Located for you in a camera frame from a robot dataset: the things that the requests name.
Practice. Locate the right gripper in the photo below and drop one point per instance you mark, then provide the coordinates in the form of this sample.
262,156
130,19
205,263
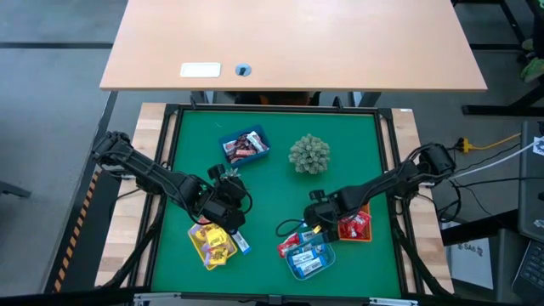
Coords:
325,212

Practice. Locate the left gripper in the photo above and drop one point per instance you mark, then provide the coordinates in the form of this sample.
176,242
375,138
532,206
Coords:
225,204

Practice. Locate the red Skittles pack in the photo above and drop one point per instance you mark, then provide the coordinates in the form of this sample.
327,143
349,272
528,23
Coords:
359,220
288,245
346,230

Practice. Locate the blue white candy bar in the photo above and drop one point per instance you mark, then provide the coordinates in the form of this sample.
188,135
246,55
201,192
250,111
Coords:
241,242
307,235
312,266
304,256
316,248

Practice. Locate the yellow Sour Patch pack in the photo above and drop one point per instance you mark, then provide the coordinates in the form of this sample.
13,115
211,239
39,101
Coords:
200,232
218,256
216,236

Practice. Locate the red brown chocolate bar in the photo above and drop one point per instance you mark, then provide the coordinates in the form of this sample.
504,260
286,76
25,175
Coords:
245,152
243,139
230,146
239,160

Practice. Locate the white red chocolate bar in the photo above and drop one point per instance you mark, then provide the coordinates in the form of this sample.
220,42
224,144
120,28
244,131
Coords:
256,141

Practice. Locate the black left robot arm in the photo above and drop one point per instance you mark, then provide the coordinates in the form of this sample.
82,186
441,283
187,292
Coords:
149,172

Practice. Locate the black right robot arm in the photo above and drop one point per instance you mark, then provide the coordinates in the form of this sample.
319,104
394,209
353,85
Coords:
382,185

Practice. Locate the small yellow tag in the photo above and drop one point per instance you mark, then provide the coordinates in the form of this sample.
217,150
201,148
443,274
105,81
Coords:
316,229

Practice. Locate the teal plastic basket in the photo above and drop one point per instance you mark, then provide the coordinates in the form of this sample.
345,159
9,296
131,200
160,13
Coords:
329,259

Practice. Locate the orange plastic basket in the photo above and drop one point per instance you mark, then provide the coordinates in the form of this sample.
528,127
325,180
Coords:
369,236

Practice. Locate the green table mat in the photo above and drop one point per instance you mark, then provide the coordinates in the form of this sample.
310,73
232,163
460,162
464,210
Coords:
361,263

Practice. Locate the yellow plastic basket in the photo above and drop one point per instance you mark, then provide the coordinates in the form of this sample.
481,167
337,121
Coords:
193,238

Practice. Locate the dark blue plastic tray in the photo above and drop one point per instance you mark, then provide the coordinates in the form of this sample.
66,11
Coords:
225,138

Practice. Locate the pale green pinecone plant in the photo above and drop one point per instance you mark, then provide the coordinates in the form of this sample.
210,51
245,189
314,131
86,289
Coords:
309,154

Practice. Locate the white rectangular desk plate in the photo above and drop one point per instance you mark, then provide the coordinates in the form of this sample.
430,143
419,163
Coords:
200,70

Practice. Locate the white labelled box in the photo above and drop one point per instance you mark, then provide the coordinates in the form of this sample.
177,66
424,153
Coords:
472,263

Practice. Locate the black yellow hazard strip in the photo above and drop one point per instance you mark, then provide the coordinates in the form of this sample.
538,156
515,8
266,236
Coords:
72,238

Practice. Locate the light wooden desk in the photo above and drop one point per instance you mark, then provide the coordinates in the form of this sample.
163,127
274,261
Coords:
297,38

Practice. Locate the black keyboard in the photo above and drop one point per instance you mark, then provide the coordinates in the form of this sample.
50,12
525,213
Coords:
533,268

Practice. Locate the grey equipment case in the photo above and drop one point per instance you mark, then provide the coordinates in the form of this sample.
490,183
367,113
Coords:
533,191

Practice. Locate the black chair base leg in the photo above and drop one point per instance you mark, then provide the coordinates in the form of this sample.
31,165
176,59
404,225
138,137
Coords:
13,189

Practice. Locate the person's foot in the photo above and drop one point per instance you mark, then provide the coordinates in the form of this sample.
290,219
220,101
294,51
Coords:
533,70

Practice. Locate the person's leg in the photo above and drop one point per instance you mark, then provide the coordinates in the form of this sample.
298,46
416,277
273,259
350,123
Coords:
540,40

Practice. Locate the black metal table frame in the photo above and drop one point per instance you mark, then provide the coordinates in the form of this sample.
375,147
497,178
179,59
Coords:
276,107

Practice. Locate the black desk leg frame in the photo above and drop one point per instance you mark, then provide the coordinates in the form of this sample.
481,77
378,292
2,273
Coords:
501,109

